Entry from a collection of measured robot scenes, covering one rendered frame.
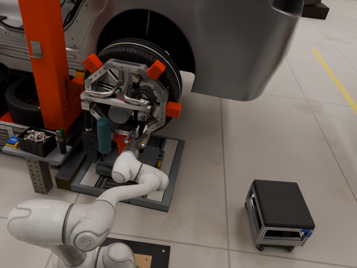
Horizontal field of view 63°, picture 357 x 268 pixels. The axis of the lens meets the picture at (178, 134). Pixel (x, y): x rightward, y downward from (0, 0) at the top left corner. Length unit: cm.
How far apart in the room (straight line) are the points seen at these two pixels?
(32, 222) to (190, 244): 144
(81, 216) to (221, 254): 145
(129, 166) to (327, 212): 191
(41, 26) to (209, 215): 175
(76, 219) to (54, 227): 7
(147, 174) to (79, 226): 58
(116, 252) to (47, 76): 117
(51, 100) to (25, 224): 125
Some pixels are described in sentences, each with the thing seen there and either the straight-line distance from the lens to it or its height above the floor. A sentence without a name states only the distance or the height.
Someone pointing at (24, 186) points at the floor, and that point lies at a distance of 269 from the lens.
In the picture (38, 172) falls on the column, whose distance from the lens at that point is 241.
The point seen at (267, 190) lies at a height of 34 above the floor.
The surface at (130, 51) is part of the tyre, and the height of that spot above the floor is 117.
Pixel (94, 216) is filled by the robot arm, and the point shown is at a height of 112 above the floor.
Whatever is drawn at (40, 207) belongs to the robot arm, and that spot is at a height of 112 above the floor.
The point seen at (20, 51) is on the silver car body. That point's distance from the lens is 281.
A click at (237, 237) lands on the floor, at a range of 239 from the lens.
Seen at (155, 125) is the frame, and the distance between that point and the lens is 199.
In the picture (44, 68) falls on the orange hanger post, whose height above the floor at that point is 101.
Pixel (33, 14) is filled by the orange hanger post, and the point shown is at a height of 134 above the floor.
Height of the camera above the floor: 192
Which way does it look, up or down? 38 degrees down
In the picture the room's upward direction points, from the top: 8 degrees clockwise
